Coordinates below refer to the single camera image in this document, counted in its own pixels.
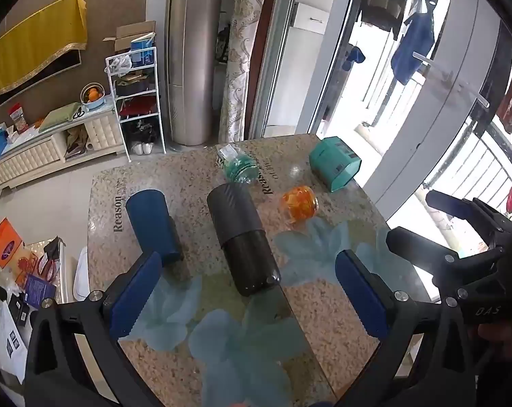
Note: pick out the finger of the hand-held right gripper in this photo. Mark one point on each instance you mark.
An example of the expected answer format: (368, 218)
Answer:
(421, 246)
(455, 203)

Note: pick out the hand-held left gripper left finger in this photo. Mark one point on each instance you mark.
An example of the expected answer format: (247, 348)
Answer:
(135, 292)

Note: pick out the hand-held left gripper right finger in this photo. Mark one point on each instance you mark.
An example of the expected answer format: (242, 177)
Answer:
(362, 292)

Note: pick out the black cup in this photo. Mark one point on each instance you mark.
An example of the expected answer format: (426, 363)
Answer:
(243, 241)

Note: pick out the dark blue cup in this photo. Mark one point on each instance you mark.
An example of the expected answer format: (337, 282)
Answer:
(152, 224)

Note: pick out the orange glass cup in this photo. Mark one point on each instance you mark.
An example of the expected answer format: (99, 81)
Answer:
(299, 204)

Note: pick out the teal cup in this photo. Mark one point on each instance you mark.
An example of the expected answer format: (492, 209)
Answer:
(334, 163)

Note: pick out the green glass cup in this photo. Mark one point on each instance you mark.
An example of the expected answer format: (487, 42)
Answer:
(239, 167)

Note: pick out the balcony railing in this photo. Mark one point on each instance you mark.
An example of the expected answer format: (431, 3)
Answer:
(476, 169)

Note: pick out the white floor scale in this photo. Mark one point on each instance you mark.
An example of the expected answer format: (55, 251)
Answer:
(81, 275)

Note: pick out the purple book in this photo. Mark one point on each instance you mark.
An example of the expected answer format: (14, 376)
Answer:
(40, 290)

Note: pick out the orange gift bag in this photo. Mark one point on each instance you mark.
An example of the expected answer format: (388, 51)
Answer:
(4, 246)

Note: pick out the white shoes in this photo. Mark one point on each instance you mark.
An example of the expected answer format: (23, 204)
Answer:
(142, 148)

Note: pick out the blue hanging garment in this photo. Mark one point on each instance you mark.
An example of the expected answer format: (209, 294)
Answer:
(413, 46)

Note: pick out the white tv cabinet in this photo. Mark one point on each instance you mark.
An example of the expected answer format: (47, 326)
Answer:
(35, 157)

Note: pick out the small dark blue cloth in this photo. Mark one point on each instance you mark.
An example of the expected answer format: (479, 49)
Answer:
(353, 57)

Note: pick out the green cushion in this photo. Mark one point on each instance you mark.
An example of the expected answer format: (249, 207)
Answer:
(61, 116)

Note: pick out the white metal rack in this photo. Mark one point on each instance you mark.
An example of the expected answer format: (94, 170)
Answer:
(158, 101)

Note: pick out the fruit basket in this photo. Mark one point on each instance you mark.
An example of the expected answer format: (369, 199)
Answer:
(93, 97)

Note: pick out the red snack packet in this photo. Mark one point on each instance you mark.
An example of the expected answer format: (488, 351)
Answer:
(18, 116)

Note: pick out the white plastic bag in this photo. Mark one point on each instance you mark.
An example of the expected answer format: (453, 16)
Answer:
(118, 63)

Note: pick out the black television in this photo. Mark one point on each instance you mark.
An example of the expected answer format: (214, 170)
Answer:
(48, 72)

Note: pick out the blue printed box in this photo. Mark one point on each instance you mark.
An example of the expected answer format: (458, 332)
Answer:
(143, 53)

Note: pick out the patterned curtain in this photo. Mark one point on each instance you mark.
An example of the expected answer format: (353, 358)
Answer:
(239, 72)

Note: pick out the silver standing air conditioner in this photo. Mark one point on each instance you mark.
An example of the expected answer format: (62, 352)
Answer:
(194, 51)

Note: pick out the cardboard box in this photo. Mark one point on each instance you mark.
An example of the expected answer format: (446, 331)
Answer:
(129, 33)

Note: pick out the yellow cloth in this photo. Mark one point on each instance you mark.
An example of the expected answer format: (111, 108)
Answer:
(35, 38)

